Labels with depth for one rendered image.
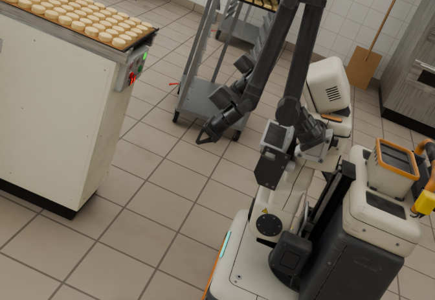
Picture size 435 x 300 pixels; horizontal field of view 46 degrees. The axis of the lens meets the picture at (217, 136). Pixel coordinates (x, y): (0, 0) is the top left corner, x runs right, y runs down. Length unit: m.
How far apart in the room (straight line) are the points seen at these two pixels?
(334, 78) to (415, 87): 3.54
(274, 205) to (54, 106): 0.99
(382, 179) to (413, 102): 3.47
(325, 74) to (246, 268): 0.86
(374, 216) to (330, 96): 0.42
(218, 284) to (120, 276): 0.48
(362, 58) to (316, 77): 4.20
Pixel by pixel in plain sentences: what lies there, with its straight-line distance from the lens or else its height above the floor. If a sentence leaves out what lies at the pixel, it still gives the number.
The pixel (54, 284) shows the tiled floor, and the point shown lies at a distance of 2.23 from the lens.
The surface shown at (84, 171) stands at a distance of 2.31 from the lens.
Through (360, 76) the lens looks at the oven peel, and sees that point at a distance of 6.01.
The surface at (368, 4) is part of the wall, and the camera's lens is 6.13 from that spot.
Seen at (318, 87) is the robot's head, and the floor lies 1.09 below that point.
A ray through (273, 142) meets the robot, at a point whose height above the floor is 0.81.
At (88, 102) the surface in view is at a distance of 2.16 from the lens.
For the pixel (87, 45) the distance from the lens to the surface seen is 2.09.
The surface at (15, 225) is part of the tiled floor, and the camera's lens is 2.45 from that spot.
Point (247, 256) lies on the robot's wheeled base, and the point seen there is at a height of 0.28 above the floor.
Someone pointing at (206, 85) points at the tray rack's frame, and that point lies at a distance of 3.98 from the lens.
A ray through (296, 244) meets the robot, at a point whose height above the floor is 0.52.
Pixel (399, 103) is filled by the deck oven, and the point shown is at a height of 0.21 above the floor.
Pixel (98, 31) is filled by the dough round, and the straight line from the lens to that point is 2.11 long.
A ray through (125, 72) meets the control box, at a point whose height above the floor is 0.79.
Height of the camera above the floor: 1.62
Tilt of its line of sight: 27 degrees down
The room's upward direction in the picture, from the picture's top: 21 degrees clockwise
